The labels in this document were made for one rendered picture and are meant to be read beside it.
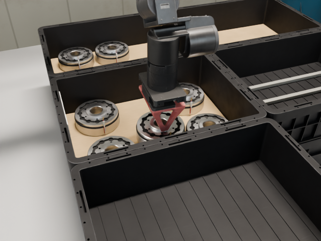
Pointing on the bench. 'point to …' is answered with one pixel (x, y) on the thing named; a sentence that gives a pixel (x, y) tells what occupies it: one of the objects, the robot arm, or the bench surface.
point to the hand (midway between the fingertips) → (160, 120)
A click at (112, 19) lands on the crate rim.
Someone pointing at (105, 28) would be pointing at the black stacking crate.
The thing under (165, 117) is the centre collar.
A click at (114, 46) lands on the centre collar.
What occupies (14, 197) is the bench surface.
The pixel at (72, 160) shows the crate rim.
